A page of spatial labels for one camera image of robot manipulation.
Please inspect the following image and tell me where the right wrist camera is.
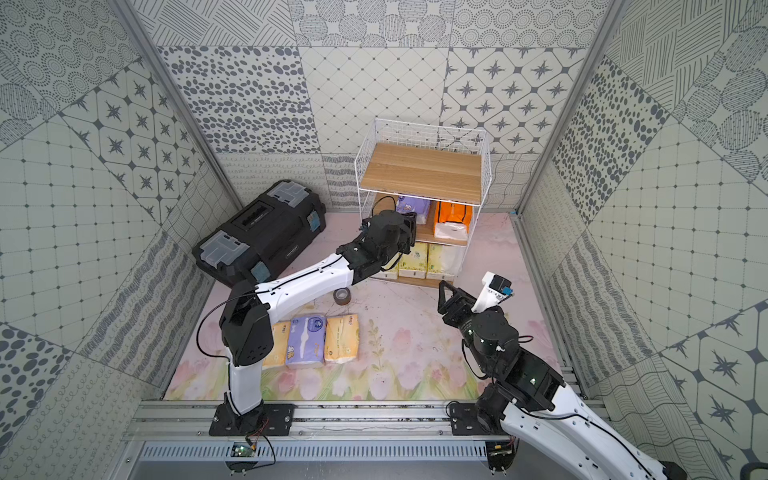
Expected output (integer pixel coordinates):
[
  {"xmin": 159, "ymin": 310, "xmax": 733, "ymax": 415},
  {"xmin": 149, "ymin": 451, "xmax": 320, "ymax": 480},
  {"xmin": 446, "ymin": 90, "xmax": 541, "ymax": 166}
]
[{"xmin": 472, "ymin": 271, "xmax": 514, "ymax": 313}]

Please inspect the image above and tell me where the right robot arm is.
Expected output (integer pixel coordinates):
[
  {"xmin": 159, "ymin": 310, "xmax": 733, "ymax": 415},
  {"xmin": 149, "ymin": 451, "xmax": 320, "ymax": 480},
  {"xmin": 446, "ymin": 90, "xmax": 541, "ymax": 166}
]
[{"xmin": 437, "ymin": 272, "xmax": 687, "ymax": 479}]

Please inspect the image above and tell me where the yellow tissue pack top shelf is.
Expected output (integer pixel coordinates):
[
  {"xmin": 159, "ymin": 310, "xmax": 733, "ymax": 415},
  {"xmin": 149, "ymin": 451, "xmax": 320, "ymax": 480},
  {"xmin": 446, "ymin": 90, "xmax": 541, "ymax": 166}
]
[{"xmin": 262, "ymin": 321, "xmax": 291, "ymax": 369}]

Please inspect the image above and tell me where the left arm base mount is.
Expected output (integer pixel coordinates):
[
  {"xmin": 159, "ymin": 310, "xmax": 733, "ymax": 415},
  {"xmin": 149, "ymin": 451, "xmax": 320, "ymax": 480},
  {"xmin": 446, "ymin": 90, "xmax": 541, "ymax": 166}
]
[{"xmin": 208, "ymin": 402, "xmax": 296, "ymax": 437}]

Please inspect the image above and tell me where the green tissue pack left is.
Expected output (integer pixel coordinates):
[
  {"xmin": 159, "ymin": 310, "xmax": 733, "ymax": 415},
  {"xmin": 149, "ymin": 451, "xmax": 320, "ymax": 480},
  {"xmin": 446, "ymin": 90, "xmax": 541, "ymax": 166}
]
[{"xmin": 380, "ymin": 263, "xmax": 399, "ymax": 280}]

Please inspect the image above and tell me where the white wire wooden shelf rack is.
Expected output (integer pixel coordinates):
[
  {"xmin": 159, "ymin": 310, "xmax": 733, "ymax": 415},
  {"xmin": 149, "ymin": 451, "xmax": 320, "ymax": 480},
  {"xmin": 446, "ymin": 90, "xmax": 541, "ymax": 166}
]
[{"xmin": 353, "ymin": 118, "xmax": 492, "ymax": 288}]

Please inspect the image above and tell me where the brown tape roll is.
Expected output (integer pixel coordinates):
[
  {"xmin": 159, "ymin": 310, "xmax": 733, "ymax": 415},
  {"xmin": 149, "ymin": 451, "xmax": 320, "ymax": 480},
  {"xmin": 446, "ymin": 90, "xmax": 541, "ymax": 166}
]
[{"xmin": 333, "ymin": 287, "xmax": 352, "ymax": 306}]

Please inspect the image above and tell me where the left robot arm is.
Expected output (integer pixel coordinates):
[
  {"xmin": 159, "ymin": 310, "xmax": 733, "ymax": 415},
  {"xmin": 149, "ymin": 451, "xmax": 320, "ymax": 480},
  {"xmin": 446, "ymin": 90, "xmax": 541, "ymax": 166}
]
[{"xmin": 219, "ymin": 210, "xmax": 417, "ymax": 419}]

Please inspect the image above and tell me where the yellow tissue pack shelf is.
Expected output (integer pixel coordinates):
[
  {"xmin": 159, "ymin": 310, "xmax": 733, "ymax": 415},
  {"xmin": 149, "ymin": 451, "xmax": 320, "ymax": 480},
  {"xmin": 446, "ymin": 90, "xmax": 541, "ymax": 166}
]
[
  {"xmin": 324, "ymin": 314, "xmax": 360, "ymax": 364},
  {"xmin": 262, "ymin": 321, "xmax": 291, "ymax": 369}
]

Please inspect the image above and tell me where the green tissue pack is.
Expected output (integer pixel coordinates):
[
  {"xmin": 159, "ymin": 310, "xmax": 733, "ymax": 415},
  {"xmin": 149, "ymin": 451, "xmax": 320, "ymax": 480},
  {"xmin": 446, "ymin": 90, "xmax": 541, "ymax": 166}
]
[
  {"xmin": 397, "ymin": 242, "xmax": 428, "ymax": 279},
  {"xmin": 380, "ymin": 263, "xmax": 399, "ymax": 280},
  {"xmin": 426, "ymin": 244, "xmax": 465, "ymax": 281}
]

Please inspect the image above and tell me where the black plastic toolbox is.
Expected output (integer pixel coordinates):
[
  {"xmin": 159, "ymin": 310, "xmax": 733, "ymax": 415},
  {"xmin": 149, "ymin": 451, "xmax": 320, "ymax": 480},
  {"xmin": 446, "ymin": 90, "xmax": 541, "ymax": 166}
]
[{"xmin": 192, "ymin": 179, "xmax": 326, "ymax": 287}]

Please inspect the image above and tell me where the green tissue pack right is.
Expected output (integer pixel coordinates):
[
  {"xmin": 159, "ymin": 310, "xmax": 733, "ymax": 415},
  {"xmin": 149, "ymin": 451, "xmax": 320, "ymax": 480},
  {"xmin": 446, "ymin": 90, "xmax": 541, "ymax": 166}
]
[{"xmin": 426, "ymin": 244, "xmax": 465, "ymax": 281}]

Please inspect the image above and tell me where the purple tissue pack top shelf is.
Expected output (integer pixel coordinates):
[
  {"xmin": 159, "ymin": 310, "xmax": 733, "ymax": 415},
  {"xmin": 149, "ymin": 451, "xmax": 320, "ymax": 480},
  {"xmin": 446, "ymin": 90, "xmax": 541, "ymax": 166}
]
[{"xmin": 286, "ymin": 315, "xmax": 327, "ymax": 369}]

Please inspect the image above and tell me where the green tissue pack middle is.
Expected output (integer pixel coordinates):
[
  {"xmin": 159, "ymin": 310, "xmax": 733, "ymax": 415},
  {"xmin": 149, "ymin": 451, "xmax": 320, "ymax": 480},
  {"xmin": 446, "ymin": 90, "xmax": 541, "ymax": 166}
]
[{"xmin": 397, "ymin": 242, "xmax": 428, "ymax": 279}]

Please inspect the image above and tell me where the green circuit board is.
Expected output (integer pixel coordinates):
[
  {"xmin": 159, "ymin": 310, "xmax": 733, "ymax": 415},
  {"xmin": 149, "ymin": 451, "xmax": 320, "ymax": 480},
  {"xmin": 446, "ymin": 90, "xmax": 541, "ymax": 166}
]
[{"xmin": 231, "ymin": 443, "xmax": 254, "ymax": 458}]

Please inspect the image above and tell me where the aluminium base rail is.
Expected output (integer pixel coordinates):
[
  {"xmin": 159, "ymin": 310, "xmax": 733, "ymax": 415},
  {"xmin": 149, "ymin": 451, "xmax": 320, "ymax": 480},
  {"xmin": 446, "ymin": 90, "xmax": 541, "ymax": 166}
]
[{"xmin": 122, "ymin": 365, "xmax": 619, "ymax": 445}]

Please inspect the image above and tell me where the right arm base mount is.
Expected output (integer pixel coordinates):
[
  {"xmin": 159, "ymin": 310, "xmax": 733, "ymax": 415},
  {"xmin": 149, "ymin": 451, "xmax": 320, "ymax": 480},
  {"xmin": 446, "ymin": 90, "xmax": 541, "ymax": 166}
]
[{"xmin": 445, "ymin": 400, "xmax": 505, "ymax": 436}]

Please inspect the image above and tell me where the orange tissue pack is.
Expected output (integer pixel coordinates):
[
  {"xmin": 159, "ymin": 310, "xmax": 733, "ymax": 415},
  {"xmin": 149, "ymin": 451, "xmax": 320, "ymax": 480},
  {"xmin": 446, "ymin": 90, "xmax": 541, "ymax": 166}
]
[{"xmin": 433, "ymin": 201, "xmax": 473, "ymax": 242}]

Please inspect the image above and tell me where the purple tissue pack shelf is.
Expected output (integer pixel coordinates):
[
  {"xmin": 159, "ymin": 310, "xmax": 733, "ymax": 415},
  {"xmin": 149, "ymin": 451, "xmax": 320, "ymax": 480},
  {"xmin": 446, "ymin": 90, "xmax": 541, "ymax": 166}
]
[
  {"xmin": 286, "ymin": 315, "xmax": 327, "ymax": 369},
  {"xmin": 396, "ymin": 196, "xmax": 431, "ymax": 225}
]

